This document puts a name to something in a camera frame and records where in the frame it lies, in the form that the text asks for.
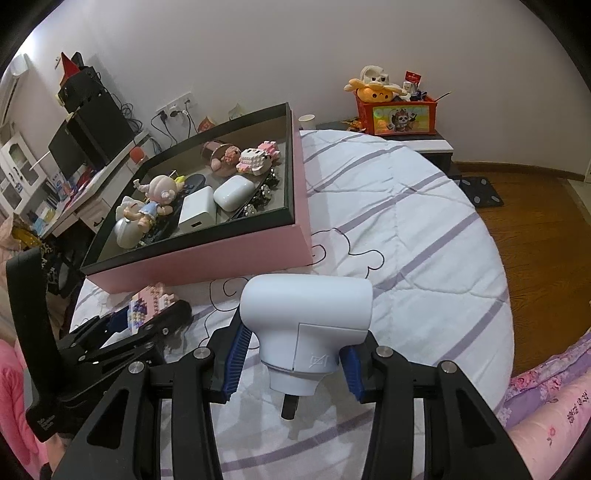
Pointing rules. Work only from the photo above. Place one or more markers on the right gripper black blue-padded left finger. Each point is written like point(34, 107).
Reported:
point(121, 437)

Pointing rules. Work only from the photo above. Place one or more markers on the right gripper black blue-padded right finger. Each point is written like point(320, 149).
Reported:
point(463, 437)

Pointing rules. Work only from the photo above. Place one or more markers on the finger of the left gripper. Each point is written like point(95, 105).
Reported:
point(96, 331)
point(147, 340)

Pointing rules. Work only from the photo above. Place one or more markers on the pink block house figure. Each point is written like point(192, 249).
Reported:
point(147, 304)

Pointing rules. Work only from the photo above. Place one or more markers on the white travel plug adapter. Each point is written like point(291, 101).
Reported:
point(302, 322)

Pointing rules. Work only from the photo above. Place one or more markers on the pink-haired doll figurine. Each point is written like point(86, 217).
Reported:
point(160, 192)

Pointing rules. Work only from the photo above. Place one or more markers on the white earbuds case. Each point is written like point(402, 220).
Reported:
point(234, 192)

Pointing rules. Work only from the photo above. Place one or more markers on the rose gold perfume bottle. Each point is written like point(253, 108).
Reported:
point(222, 158)

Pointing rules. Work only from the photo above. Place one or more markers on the pink white block cat figure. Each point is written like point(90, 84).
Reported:
point(257, 161)

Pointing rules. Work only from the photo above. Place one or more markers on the person's left hand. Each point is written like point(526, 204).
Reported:
point(55, 449)

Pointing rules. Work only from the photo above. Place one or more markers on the pink floral bedding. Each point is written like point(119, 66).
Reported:
point(546, 410)

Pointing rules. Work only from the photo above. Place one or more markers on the black remote control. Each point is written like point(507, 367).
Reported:
point(166, 227)

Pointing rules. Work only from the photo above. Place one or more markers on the silver ball ornament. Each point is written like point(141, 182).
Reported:
point(128, 233)

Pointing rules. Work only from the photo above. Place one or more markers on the white square charger block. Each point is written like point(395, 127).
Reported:
point(198, 211)

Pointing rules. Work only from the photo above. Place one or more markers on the white desk with drawers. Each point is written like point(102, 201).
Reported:
point(69, 208)

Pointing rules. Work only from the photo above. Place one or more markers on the pink tray box black rim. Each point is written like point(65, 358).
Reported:
point(279, 237)

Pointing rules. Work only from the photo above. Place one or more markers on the black beaded hair clip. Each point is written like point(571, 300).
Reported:
point(261, 197)

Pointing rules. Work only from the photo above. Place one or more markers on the red-capped water bottle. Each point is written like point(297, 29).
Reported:
point(137, 154)

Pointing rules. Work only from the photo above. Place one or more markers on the white glass door cabinet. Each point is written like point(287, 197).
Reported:
point(21, 175)

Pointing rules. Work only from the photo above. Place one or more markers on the black computer monitor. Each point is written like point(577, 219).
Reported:
point(67, 153)

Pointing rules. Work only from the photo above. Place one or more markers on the orange snack bag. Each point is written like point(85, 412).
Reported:
point(206, 124)

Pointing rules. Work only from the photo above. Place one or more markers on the black computer tower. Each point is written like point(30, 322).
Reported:
point(100, 129)

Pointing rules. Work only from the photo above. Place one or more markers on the white paper cup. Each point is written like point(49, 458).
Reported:
point(307, 122)

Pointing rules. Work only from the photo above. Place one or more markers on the black box on tower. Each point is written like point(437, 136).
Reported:
point(80, 89)

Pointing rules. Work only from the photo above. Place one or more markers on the black bathroom scale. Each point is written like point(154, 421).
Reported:
point(480, 192)

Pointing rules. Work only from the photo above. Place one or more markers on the red flag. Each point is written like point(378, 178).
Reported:
point(70, 68)

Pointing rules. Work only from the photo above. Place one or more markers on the white air conditioner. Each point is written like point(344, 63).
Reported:
point(10, 83)

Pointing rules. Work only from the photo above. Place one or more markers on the black white low shelf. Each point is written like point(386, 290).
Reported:
point(434, 148)

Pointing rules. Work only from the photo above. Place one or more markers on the white yellow plush toys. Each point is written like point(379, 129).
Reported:
point(374, 86)

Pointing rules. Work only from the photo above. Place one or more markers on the orange toy storage box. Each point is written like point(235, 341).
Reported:
point(398, 118)

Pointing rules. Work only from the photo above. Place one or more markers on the white wall power strip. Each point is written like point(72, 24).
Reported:
point(182, 103)

